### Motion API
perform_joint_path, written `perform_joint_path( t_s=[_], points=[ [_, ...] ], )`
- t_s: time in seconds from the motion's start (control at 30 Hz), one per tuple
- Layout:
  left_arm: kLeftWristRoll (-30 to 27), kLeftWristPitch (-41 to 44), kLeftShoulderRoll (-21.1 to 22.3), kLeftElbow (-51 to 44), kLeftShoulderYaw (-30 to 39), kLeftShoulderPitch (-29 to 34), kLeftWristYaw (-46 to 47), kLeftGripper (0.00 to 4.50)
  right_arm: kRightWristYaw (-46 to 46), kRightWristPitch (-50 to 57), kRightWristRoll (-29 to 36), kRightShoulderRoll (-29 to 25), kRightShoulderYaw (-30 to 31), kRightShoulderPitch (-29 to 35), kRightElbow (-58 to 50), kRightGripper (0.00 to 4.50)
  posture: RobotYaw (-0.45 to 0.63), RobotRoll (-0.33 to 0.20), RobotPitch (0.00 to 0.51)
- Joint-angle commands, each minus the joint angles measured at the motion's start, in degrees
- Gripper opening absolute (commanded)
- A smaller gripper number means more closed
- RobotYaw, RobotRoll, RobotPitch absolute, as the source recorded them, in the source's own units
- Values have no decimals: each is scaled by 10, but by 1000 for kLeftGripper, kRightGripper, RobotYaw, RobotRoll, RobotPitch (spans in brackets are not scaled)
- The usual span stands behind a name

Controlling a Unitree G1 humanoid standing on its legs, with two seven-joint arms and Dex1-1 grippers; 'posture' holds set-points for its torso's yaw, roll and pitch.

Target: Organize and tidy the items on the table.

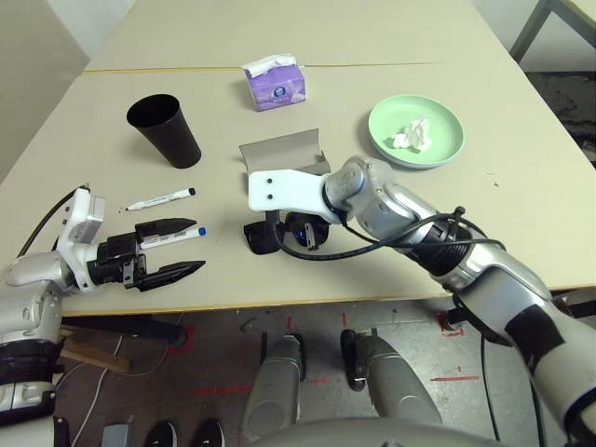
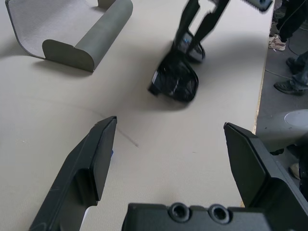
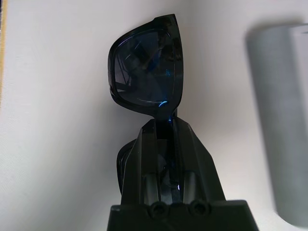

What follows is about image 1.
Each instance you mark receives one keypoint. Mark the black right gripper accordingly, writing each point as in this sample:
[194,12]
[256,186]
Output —
[298,221]

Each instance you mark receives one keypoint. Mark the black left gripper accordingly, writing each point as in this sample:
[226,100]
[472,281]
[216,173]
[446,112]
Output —
[114,263]

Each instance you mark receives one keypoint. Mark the white marker blue cap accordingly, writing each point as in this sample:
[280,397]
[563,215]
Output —
[179,235]

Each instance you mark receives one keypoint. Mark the black sunglasses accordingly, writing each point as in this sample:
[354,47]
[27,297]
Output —
[258,239]

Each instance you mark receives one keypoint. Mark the white marker black cap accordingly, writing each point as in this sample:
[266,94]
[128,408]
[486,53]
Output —
[158,200]

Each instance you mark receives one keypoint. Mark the grey glasses case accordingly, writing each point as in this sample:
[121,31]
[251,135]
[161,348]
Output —
[279,151]

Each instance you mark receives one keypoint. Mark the white tissue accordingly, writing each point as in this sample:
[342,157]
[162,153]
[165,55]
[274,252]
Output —
[412,135]

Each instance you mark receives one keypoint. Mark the green plate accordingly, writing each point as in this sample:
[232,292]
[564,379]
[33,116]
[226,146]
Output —
[396,116]

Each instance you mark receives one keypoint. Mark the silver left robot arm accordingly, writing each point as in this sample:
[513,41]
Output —
[28,279]

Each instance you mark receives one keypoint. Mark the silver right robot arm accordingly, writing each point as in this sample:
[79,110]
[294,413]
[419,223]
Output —
[419,209]

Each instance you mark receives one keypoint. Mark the black table foot bar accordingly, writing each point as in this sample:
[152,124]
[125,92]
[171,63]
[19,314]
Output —
[458,316]
[130,328]

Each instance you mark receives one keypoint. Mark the black plastic cup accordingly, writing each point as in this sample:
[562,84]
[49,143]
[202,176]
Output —
[172,139]

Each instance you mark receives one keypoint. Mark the purple tissue pack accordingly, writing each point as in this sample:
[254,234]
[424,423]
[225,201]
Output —
[279,93]

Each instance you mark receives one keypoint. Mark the wooden plank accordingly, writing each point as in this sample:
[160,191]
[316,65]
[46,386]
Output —
[93,356]

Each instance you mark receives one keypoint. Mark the grey robot left leg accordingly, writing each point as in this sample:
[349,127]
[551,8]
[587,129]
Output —
[274,396]

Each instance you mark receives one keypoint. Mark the grey robot leg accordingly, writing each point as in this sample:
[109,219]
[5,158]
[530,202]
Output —
[396,386]
[274,396]

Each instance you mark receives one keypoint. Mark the black sneaker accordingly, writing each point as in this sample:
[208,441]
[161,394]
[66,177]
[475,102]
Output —
[209,435]
[163,435]

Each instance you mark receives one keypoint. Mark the grey robot right leg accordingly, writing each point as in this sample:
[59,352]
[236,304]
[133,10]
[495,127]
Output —
[396,386]

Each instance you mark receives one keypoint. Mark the grey box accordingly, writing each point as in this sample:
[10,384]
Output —
[116,436]

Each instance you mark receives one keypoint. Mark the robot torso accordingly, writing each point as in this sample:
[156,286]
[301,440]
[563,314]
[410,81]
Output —
[372,435]

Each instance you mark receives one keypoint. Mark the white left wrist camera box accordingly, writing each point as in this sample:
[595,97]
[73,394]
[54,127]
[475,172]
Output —
[81,219]

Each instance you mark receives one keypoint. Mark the beige table black frame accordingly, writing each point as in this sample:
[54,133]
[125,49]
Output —
[528,30]

